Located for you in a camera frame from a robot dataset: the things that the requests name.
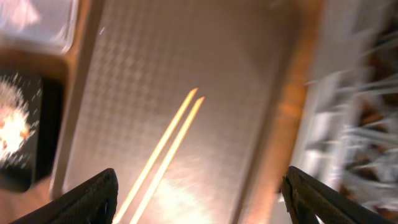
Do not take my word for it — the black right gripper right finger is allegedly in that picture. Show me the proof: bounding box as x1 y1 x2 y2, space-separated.
281 166 392 224

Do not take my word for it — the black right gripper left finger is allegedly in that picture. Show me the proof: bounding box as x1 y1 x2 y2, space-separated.
12 168 118 224

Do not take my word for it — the white rice pile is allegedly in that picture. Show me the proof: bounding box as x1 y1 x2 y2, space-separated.
1 73 39 165

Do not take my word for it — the grey dishwasher rack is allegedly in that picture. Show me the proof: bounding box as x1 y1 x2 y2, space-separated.
290 0 397 223

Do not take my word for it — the black waste tray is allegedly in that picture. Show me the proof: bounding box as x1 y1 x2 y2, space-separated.
1 69 63 192

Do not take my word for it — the clear plastic waste bin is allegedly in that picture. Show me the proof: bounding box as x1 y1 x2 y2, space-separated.
1 0 79 55

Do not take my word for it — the right wooden chopstick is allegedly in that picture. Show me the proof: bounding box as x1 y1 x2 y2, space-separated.
130 96 205 224

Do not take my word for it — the wooden chopstick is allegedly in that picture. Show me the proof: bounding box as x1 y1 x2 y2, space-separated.
112 88 198 224
130 96 205 224

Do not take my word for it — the left wooden chopstick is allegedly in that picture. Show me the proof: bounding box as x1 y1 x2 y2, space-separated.
112 88 198 224

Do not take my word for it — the brown serving tray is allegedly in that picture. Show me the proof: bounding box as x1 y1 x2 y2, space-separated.
50 1 323 223

